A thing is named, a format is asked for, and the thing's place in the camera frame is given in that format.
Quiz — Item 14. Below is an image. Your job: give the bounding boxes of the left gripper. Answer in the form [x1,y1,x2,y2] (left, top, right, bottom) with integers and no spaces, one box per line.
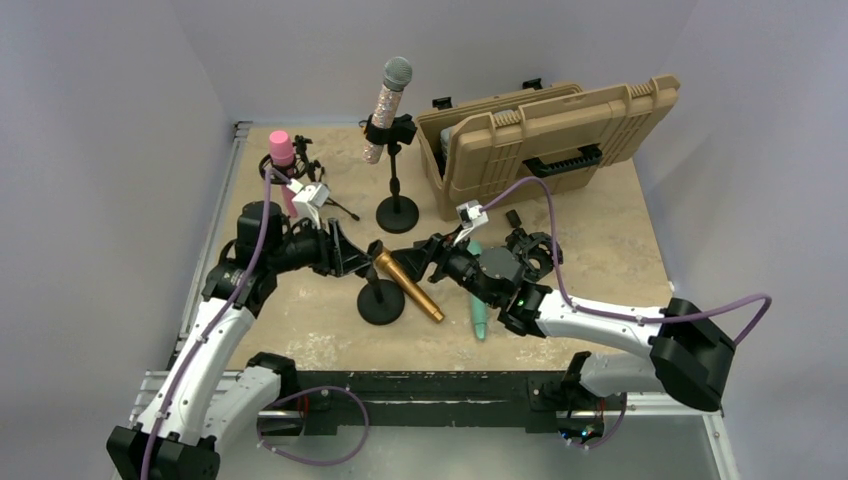
[267,214,370,277]

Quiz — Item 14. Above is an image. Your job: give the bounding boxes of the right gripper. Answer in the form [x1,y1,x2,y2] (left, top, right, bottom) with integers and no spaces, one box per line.
[392,223,500,308]

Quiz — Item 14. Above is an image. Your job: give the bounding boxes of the gold microphone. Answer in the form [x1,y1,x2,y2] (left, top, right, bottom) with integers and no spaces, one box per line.
[368,240,445,324]

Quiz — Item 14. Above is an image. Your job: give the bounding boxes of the black stand for glitter mic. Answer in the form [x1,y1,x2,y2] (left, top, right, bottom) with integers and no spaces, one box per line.
[364,114,419,234]

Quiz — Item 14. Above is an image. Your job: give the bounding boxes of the black stand for gold mic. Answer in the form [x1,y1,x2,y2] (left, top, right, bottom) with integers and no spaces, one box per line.
[357,264,406,326]

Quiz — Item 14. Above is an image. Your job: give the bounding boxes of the teal microphone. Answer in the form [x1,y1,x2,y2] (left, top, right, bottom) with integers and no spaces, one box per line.
[467,240,488,342]

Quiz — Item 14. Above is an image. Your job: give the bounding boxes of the glitter silver microphone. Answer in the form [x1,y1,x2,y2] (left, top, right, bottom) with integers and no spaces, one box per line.
[362,56,413,164]

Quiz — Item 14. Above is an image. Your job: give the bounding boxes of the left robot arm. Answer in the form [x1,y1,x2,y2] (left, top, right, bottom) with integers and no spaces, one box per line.
[107,201,371,479]

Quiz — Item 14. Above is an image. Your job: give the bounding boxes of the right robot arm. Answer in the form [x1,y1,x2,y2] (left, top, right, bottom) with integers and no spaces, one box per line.
[390,234,737,412]

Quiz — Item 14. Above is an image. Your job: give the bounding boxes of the pink microphone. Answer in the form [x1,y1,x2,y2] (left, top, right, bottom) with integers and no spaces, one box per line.
[268,130,298,218]

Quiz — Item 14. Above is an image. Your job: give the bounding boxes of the grey plastic case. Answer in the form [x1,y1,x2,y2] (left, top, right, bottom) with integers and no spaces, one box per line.
[439,127,453,168]

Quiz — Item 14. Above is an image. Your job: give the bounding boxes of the tan plastic tool case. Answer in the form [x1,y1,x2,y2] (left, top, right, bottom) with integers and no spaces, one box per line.
[415,74,680,221]

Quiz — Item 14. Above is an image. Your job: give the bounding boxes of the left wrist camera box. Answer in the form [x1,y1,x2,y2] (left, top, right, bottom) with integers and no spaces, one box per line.
[286,180,330,228]

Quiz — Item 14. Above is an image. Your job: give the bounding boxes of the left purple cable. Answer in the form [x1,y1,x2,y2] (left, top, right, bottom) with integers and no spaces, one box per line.
[139,166,296,480]

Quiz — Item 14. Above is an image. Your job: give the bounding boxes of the black tripod shock mount stand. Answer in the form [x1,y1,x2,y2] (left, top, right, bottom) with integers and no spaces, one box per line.
[258,135,360,221]

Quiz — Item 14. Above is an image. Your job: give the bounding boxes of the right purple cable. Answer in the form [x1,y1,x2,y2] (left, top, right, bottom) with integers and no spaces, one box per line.
[480,176,774,349]

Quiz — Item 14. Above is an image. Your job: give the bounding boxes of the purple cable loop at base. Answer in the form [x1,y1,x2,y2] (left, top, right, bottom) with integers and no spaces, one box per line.
[255,384,371,467]

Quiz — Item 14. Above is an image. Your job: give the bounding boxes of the black aluminium base frame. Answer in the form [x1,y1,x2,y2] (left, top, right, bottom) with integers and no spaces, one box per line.
[125,120,723,439]

